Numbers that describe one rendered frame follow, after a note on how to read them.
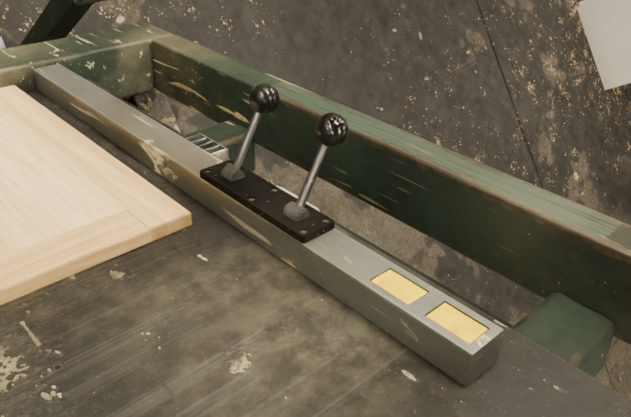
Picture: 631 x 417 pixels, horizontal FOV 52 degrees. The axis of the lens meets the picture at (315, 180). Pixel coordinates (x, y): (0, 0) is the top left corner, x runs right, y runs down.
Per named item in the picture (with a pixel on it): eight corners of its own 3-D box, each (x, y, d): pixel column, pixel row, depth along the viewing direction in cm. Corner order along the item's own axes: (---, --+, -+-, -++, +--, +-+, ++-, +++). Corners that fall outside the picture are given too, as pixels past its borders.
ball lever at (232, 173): (231, 180, 84) (270, 84, 82) (249, 192, 81) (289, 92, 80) (209, 176, 81) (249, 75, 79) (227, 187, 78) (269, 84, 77)
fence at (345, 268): (63, 84, 121) (59, 63, 119) (497, 361, 61) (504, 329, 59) (37, 89, 118) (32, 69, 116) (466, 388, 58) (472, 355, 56)
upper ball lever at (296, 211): (292, 218, 76) (336, 113, 74) (314, 231, 74) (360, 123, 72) (270, 214, 73) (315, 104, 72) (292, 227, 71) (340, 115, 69)
